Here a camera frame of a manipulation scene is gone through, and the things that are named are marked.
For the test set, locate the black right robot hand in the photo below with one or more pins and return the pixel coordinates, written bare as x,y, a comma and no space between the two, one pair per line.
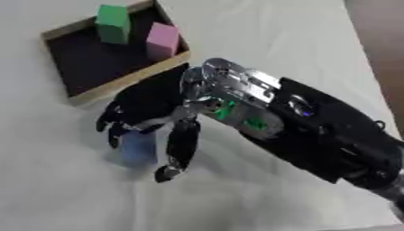
150,99

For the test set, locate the silver and black right robot arm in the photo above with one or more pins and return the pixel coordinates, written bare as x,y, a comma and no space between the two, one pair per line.
315,126

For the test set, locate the tan cardboard box black inside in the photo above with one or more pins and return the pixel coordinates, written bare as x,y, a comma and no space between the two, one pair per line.
100,57

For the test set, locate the blue rectangular block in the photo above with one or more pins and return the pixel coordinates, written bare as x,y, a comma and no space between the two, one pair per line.
139,149

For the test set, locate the pink rectangular block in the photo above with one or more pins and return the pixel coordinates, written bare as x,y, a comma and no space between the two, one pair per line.
162,40

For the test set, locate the green rectangular block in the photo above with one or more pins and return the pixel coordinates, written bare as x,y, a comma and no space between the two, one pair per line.
113,24

